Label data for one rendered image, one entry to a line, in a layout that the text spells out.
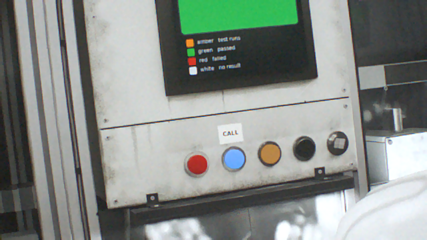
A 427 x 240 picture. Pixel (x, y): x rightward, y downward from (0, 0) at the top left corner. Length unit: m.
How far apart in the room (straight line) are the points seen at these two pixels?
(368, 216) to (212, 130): 0.72
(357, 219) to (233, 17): 0.72
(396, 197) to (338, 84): 0.78
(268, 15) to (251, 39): 0.05
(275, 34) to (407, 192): 0.74
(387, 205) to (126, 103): 0.73
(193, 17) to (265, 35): 0.12
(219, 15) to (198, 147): 0.21
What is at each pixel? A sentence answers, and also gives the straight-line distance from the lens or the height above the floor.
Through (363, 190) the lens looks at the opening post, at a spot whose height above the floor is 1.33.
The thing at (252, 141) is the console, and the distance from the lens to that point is 1.34.
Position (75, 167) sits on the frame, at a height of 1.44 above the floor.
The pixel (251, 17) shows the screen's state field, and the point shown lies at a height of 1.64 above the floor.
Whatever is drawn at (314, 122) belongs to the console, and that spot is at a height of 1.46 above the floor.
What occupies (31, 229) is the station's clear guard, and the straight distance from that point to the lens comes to 1.31.
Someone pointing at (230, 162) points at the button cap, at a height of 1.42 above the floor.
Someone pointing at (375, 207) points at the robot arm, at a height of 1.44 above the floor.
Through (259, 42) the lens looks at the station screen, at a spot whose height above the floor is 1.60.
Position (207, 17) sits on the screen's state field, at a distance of 1.29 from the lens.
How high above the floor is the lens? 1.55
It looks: 3 degrees down
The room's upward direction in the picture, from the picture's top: 7 degrees counter-clockwise
